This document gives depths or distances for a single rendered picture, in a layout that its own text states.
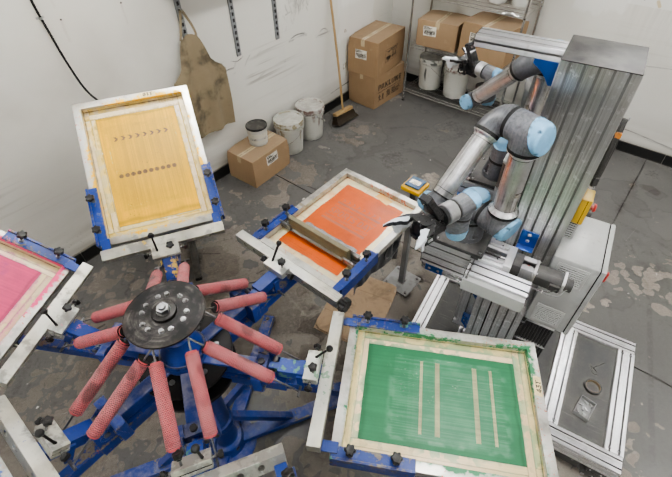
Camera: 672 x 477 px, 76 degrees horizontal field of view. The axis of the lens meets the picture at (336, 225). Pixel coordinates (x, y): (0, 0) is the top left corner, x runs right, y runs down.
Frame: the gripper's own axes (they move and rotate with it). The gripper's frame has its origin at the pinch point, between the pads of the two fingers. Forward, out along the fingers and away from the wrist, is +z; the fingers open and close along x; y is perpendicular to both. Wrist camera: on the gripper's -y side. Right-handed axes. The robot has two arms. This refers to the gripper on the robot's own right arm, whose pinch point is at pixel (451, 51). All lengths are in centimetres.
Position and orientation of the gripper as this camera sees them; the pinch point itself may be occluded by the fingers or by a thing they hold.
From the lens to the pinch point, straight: 261.0
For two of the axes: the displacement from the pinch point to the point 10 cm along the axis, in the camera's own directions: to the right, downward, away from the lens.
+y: 1.3, 6.6, 7.4
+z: -5.5, -5.7, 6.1
